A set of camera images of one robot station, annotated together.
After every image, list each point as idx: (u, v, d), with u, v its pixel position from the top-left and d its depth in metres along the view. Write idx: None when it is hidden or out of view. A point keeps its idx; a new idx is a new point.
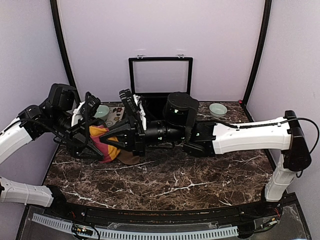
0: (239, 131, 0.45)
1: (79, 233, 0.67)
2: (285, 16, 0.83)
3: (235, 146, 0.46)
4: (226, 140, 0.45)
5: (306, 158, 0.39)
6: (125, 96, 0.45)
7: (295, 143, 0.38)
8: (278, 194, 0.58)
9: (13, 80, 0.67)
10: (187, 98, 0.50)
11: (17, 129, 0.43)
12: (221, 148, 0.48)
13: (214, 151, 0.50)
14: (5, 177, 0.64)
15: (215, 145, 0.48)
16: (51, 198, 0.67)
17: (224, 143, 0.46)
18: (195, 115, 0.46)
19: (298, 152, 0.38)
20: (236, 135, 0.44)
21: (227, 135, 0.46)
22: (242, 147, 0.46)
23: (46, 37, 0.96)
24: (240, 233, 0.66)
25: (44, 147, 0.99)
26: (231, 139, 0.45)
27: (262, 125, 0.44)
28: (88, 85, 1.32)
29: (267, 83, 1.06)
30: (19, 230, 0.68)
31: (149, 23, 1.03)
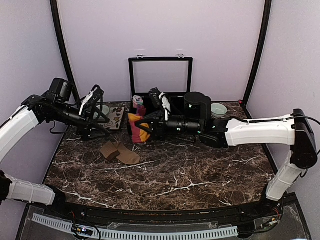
0: (249, 124, 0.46)
1: (79, 233, 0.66)
2: (285, 16, 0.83)
3: (247, 139, 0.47)
4: (238, 132, 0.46)
5: (312, 155, 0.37)
6: (154, 93, 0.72)
7: (298, 137, 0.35)
8: (279, 192, 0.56)
9: (13, 80, 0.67)
10: (200, 96, 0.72)
11: (29, 111, 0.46)
12: (233, 140, 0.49)
13: (228, 144, 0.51)
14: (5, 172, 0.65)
15: (227, 137, 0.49)
16: (53, 195, 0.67)
17: (235, 135, 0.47)
18: (205, 106, 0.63)
19: (303, 148, 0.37)
20: (246, 127, 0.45)
21: (239, 127, 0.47)
22: (253, 140, 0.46)
23: (46, 37, 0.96)
24: (240, 233, 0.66)
25: (44, 147, 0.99)
26: (242, 131, 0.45)
27: (270, 121, 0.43)
28: (88, 85, 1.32)
29: (267, 83, 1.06)
30: (19, 230, 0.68)
31: (149, 23, 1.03)
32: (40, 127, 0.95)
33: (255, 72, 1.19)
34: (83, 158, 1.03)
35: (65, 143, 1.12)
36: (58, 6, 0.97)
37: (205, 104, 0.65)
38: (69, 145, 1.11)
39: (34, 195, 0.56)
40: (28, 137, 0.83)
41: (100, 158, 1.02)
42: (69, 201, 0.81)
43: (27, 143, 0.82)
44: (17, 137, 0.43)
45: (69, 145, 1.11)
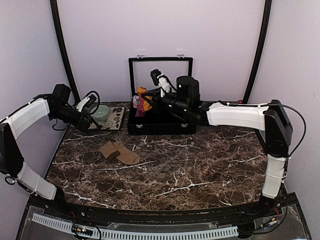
0: (227, 107, 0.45)
1: (79, 233, 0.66)
2: (285, 16, 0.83)
3: (226, 121, 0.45)
4: (218, 113, 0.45)
5: (282, 142, 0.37)
6: (154, 73, 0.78)
7: (268, 121, 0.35)
8: (273, 189, 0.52)
9: (13, 80, 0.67)
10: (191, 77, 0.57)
11: (43, 100, 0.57)
12: (214, 120, 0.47)
13: (209, 123, 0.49)
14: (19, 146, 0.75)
15: (208, 116, 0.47)
16: (55, 188, 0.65)
17: (216, 116, 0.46)
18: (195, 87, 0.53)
19: (272, 134, 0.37)
20: (224, 109, 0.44)
21: (219, 108, 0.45)
22: (232, 123, 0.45)
23: (46, 37, 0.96)
24: (240, 233, 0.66)
25: (45, 147, 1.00)
26: (221, 112, 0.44)
27: (247, 106, 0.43)
28: (88, 85, 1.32)
29: (267, 83, 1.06)
30: (19, 230, 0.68)
31: (149, 23, 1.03)
32: (41, 127, 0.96)
33: (255, 72, 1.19)
34: (83, 158, 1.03)
35: (65, 143, 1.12)
36: (58, 6, 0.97)
37: (192, 83, 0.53)
38: (69, 145, 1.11)
39: (40, 185, 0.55)
40: (29, 136, 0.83)
41: (99, 158, 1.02)
42: (69, 201, 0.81)
43: (27, 141, 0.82)
44: (31, 119, 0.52)
45: (69, 145, 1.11)
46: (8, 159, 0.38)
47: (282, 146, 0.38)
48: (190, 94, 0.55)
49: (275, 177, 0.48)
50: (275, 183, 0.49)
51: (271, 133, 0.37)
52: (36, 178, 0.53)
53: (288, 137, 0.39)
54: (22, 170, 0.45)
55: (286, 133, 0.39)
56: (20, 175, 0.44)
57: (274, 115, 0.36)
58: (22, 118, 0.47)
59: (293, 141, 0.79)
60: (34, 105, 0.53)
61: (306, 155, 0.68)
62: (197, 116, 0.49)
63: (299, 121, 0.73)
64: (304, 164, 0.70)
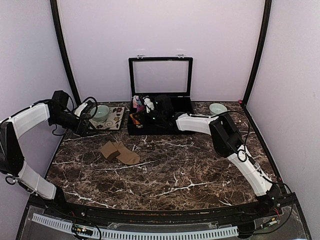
0: (189, 117, 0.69)
1: (79, 233, 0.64)
2: (285, 16, 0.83)
3: (188, 127, 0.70)
4: (183, 121, 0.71)
5: (225, 145, 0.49)
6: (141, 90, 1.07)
7: (214, 129, 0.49)
8: (256, 185, 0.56)
9: (13, 80, 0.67)
10: (165, 98, 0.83)
11: (45, 105, 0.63)
12: (181, 126, 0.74)
13: (179, 128, 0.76)
14: (22, 142, 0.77)
15: (177, 124, 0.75)
16: (55, 187, 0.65)
17: (181, 122, 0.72)
18: (166, 104, 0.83)
19: (217, 138, 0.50)
20: (186, 118, 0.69)
21: (183, 117, 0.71)
22: (192, 128, 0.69)
23: (46, 38, 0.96)
24: (240, 233, 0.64)
25: (45, 146, 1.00)
26: (185, 120, 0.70)
27: (202, 117, 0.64)
28: (88, 86, 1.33)
29: (267, 83, 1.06)
30: (19, 230, 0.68)
31: (149, 23, 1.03)
32: (41, 127, 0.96)
33: (255, 72, 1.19)
34: (83, 158, 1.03)
35: (65, 143, 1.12)
36: (58, 6, 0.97)
37: (164, 100, 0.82)
38: (69, 145, 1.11)
39: (41, 184, 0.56)
40: (28, 136, 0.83)
41: (99, 158, 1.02)
42: (69, 201, 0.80)
43: (28, 141, 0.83)
44: (32, 121, 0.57)
45: (69, 145, 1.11)
46: (10, 156, 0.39)
47: (226, 149, 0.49)
48: (164, 108, 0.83)
49: (249, 173, 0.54)
50: (253, 177, 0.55)
51: (216, 137, 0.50)
52: (36, 177, 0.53)
53: (233, 143, 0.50)
54: (22, 169, 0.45)
55: (231, 139, 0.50)
56: (21, 173, 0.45)
57: (218, 123, 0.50)
58: (24, 120, 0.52)
59: (293, 141, 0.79)
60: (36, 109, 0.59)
61: (306, 155, 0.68)
62: (169, 123, 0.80)
63: (299, 121, 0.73)
64: (304, 163, 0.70)
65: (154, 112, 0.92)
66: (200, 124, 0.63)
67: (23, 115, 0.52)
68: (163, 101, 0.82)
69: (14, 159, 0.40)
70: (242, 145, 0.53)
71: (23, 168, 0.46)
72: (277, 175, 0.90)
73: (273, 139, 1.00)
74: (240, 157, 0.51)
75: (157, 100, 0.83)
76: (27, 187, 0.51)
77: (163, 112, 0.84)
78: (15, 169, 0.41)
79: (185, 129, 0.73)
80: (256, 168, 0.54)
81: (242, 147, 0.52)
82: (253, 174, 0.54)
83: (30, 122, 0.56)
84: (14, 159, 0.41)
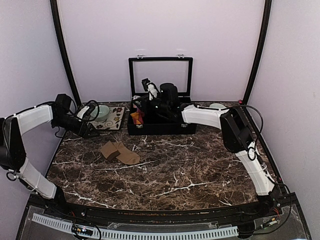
0: (197, 109, 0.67)
1: (79, 233, 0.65)
2: (285, 16, 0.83)
3: (195, 120, 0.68)
4: (190, 113, 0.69)
5: (236, 140, 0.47)
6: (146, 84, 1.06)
7: (223, 122, 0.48)
8: (260, 184, 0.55)
9: (13, 80, 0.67)
10: (170, 88, 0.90)
11: (48, 106, 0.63)
12: (187, 118, 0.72)
13: (184, 121, 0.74)
14: (26, 138, 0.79)
15: (183, 116, 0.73)
16: (55, 187, 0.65)
17: (188, 115, 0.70)
18: (171, 92, 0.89)
19: (228, 132, 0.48)
20: (194, 110, 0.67)
21: (191, 109, 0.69)
22: (199, 121, 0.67)
23: (46, 38, 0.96)
24: (240, 233, 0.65)
25: (45, 147, 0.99)
26: (192, 112, 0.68)
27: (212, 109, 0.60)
28: (88, 86, 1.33)
29: (267, 83, 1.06)
30: (19, 230, 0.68)
31: (149, 23, 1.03)
32: (44, 127, 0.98)
33: (255, 71, 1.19)
34: (83, 158, 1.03)
35: (65, 143, 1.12)
36: (58, 6, 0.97)
37: (170, 89, 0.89)
38: (69, 145, 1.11)
39: (41, 183, 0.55)
40: (33, 134, 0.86)
41: (99, 158, 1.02)
42: (69, 201, 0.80)
43: (32, 138, 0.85)
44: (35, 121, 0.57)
45: (69, 145, 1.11)
46: (12, 151, 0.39)
47: (237, 143, 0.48)
48: (169, 97, 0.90)
49: (255, 172, 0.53)
50: (258, 177, 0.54)
51: (227, 131, 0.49)
52: (37, 176, 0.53)
53: (244, 138, 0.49)
54: (24, 165, 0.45)
55: (241, 134, 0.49)
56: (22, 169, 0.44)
57: (229, 117, 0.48)
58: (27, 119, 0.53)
59: (293, 141, 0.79)
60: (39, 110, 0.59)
61: (306, 155, 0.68)
62: (174, 115, 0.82)
63: (299, 121, 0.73)
64: (304, 164, 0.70)
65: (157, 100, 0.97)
66: (208, 116, 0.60)
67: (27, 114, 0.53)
68: (168, 90, 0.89)
69: (16, 155, 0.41)
70: (252, 143, 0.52)
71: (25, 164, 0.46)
72: (277, 175, 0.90)
73: (273, 140, 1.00)
74: (250, 155, 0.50)
75: (163, 89, 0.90)
76: (27, 185, 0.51)
77: (168, 100, 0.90)
78: (17, 165, 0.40)
79: (192, 121, 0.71)
80: (263, 168, 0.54)
81: (252, 144, 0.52)
82: (259, 173, 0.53)
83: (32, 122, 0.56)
84: (16, 154, 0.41)
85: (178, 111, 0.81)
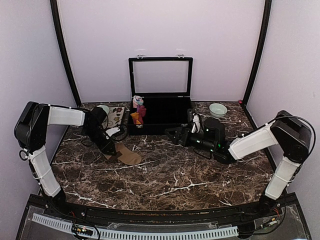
0: (243, 137, 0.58)
1: (79, 233, 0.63)
2: (286, 16, 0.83)
3: (247, 151, 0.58)
4: (238, 145, 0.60)
5: (299, 145, 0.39)
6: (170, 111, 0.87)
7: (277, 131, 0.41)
8: (278, 189, 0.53)
9: (13, 80, 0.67)
10: (214, 122, 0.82)
11: (82, 113, 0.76)
12: (237, 154, 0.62)
13: (236, 158, 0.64)
14: (50, 129, 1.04)
15: (232, 152, 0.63)
16: (59, 188, 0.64)
17: (237, 149, 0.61)
18: (221, 133, 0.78)
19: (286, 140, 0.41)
20: (240, 141, 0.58)
21: (236, 142, 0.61)
22: (253, 150, 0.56)
23: (47, 38, 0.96)
24: (240, 233, 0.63)
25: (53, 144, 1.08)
26: (240, 144, 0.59)
27: (257, 128, 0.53)
28: (89, 86, 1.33)
29: (267, 83, 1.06)
30: (19, 230, 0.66)
31: (148, 24, 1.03)
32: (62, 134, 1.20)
33: (255, 71, 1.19)
34: (83, 158, 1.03)
35: (65, 143, 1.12)
36: (58, 6, 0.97)
37: (219, 128, 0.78)
38: (69, 145, 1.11)
39: (48, 177, 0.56)
40: (54, 132, 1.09)
41: (99, 158, 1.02)
42: (69, 201, 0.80)
43: (52, 135, 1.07)
44: (67, 119, 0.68)
45: (69, 145, 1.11)
46: (33, 132, 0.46)
47: (302, 150, 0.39)
48: (217, 137, 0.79)
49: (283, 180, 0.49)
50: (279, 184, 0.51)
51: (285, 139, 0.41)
52: (48, 166, 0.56)
53: (307, 142, 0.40)
54: (40, 149, 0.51)
55: (303, 138, 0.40)
56: (36, 151, 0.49)
57: (280, 123, 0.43)
58: (62, 114, 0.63)
59: None
60: (74, 112, 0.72)
61: None
62: (223, 155, 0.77)
63: None
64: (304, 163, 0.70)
65: (200, 136, 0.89)
66: (261, 136, 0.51)
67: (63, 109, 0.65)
68: (217, 131, 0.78)
69: (36, 137, 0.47)
70: None
71: (40, 149, 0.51)
72: None
73: None
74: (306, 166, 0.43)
75: (209, 127, 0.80)
76: (34, 172, 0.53)
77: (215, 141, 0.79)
78: (30, 145, 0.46)
79: (244, 154, 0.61)
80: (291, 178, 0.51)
81: None
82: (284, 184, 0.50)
83: (65, 119, 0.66)
84: (36, 137, 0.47)
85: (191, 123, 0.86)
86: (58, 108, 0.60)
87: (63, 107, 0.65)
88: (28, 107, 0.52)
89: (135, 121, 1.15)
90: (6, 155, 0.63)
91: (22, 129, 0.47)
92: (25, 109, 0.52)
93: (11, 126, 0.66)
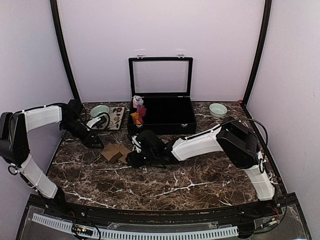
0: (187, 141, 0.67)
1: (79, 233, 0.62)
2: (285, 15, 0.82)
3: (188, 153, 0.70)
4: (180, 149, 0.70)
5: (245, 155, 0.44)
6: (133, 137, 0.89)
7: (222, 142, 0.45)
8: (265, 191, 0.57)
9: (13, 80, 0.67)
10: (147, 131, 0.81)
11: (58, 108, 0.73)
12: (180, 156, 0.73)
13: (179, 158, 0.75)
14: (31, 134, 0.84)
15: (175, 155, 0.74)
16: (56, 188, 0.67)
17: (180, 152, 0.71)
18: (151, 138, 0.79)
19: (232, 150, 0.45)
20: (183, 146, 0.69)
21: (179, 146, 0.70)
22: (193, 151, 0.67)
23: (47, 38, 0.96)
24: (240, 233, 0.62)
25: (44, 143, 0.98)
26: (183, 147, 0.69)
27: (203, 135, 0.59)
28: (89, 86, 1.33)
29: (267, 83, 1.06)
30: (19, 230, 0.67)
31: (148, 24, 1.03)
32: (49, 131, 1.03)
33: (255, 71, 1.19)
34: (83, 158, 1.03)
35: (65, 143, 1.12)
36: (58, 6, 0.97)
37: (147, 135, 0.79)
38: (69, 145, 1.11)
39: (42, 182, 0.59)
40: (37, 135, 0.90)
41: (99, 158, 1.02)
42: (69, 201, 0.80)
43: (35, 139, 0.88)
44: (44, 120, 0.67)
45: (69, 145, 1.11)
46: (15, 146, 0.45)
47: (247, 158, 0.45)
48: (151, 144, 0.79)
49: (261, 182, 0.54)
50: (265, 186, 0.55)
51: (231, 150, 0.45)
52: (40, 173, 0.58)
53: (251, 149, 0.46)
54: (26, 160, 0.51)
55: (247, 147, 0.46)
56: (24, 165, 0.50)
57: (227, 134, 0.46)
58: (36, 117, 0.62)
59: (292, 141, 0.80)
60: (50, 110, 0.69)
61: (306, 155, 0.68)
62: (165, 158, 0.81)
63: (299, 121, 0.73)
64: (304, 163, 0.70)
65: (142, 152, 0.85)
66: (204, 142, 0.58)
67: (36, 111, 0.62)
68: (146, 138, 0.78)
69: (19, 149, 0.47)
70: (260, 153, 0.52)
71: (26, 160, 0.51)
72: (277, 175, 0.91)
73: (273, 140, 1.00)
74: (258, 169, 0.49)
75: (140, 140, 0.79)
76: (28, 182, 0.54)
77: (151, 148, 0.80)
78: (17, 158, 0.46)
79: (186, 156, 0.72)
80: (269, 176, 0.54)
81: (260, 155, 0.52)
82: (267, 183, 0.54)
83: (41, 120, 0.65)
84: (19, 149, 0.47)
85: (146, 146, 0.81)
86: (32, 111, 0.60)
87: (37, 109, 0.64)
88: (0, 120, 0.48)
89: (135, 122, 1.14)
90: None
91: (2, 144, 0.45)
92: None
93: None
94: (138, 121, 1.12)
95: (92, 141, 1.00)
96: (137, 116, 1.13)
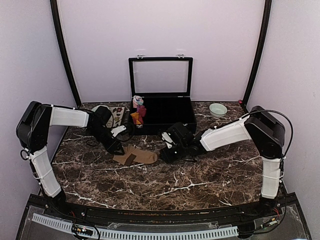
0: (215, 130, 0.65)
1: (79, 233, 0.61)
2: (285, 16, 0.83)
3: (217, 143, 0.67)
4: (209, 138, 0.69)
5: (272, 142, 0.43)
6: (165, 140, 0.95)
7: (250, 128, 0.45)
8: (271, 189, 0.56)
9: (13, 80, 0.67)
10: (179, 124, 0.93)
11: (86, 114, 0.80)
12: (209, 145, 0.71)
13: (206, 148, 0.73)
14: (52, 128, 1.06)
15: (204, 145, 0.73)
16: (60, 189, 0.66)
17: (209, 141, 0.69)
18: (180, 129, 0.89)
19: (259, 137, 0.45)
20: (212, 135, 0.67)
21: (208, 135, 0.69)
22: (223, 141, 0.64)
23: (47, 38, 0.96)
24: (240, 233, 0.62)
25: (52, 142, 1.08)
26: (212, 136, 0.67)
27: (231, 122, 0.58)
28: (89, 86, 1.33)
29: (267, 83, 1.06)
30: (20, 230, 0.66)
31: (148, 24, 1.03)
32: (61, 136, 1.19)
33: (255, 72, 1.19)
34: (83, 158, 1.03)
35: (65, 143, 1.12)
36: (58, 6, 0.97)
37: (175, 126, 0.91)
38: (69, 145, 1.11)
39: (48, 177, 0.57)
40: (55, 133, 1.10)
41: (100, 158, 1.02)
42: (69, 201, 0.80)
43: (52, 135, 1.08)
44: (70, 120, 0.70)
45: (69, 145, 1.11)
46: (35, 134, 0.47)
47: (274, 147, 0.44)
48: (181, 135, 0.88)
49: (272, 178, 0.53)
50: (274, 184, 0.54)
51: (259, 136, 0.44)
52: (49, 168, 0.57)
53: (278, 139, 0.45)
54: (40, 150, 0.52)
55: (274, 136, 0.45)
56: (37, 153, 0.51)
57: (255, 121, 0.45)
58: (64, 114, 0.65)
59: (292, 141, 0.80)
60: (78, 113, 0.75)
61: (306, 155, 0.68)
62: (194, 147, 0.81)
63: (299, 121, 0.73)
64: (304, 163, 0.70)
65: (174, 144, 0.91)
66: (232, 131, 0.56)
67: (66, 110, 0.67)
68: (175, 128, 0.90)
69: (37, 137, 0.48)
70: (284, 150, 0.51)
71: (41, 150, 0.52)
72: None
73: None
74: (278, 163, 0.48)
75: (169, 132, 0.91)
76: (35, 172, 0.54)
77: (180, 139, 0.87)
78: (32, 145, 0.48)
79: (215, 146, 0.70)
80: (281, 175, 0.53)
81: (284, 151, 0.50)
82: (277, 180, 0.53)
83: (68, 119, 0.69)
84: (37, 137, 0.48)
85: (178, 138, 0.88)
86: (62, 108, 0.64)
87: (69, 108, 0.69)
88: (30, 108, 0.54)
89: (135, 122, 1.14)
90: (6, 155, 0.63)
91: (25, 130, 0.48)
92: (28, 110, 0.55)
93: (11, 127, 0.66)
94: (138, 121, 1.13)
95: (115, 147, 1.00)
96: (137, 116, 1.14)
